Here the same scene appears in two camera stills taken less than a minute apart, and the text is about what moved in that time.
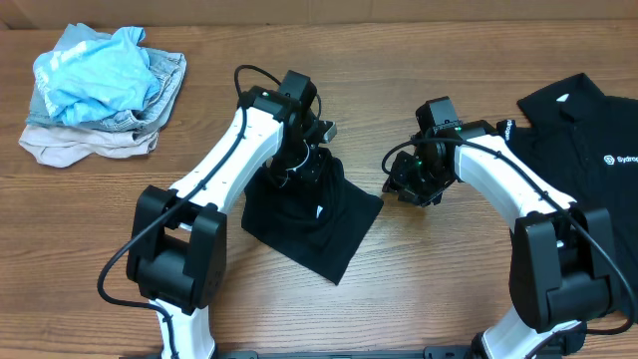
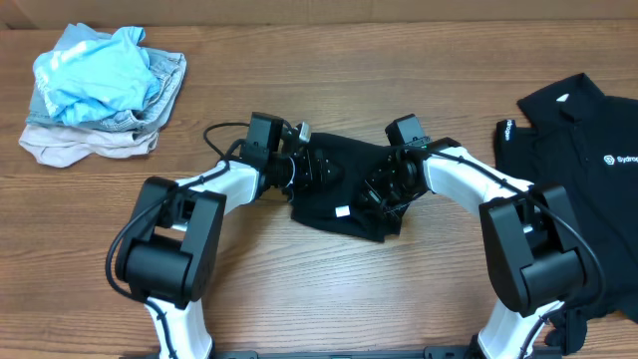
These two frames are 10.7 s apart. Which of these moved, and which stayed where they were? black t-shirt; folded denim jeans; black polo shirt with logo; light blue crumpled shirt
Moved: black t-shirt
Stayed: folded denim jeans; black polo shirt with logo; light blue crumpled shirt
